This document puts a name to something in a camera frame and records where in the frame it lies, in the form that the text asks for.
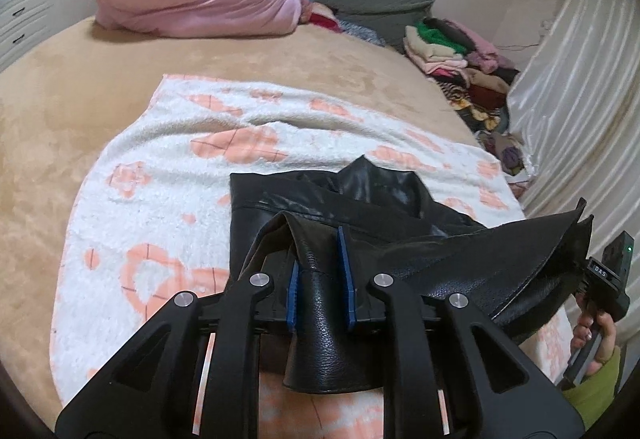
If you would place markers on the red cloth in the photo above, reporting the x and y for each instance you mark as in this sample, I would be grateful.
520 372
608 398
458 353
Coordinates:
320 16

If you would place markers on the white orange printed blanket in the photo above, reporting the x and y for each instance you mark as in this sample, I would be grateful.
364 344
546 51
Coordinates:
175 169

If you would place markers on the bed with beige sheet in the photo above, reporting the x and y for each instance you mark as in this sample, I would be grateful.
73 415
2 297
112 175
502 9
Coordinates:
75 94

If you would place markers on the plastic bag of clothes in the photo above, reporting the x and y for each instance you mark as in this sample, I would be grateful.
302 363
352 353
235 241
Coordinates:
510 151

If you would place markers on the person's right hand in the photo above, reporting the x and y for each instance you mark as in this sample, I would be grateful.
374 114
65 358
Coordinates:
609 341

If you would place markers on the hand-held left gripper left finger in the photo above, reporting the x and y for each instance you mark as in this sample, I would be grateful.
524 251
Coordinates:
294 289

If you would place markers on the black leather jacket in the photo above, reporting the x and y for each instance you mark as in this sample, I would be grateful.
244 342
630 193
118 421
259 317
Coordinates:
450 269

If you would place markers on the person's right forearm green sleeve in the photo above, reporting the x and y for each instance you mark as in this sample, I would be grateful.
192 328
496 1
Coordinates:
595 394

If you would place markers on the pile of folded clothes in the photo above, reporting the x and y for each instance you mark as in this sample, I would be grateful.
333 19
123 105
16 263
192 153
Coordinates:
450 49

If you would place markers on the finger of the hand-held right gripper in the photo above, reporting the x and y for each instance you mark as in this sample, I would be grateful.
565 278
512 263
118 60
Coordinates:
584 244

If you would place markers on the blue patterned cloth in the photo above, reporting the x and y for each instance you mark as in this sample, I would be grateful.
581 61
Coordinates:
362 33

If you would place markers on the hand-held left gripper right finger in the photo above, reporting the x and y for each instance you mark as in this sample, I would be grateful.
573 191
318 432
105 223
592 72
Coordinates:
347 279

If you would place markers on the white satin curtain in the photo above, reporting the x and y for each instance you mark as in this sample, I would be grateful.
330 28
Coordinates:
575 94

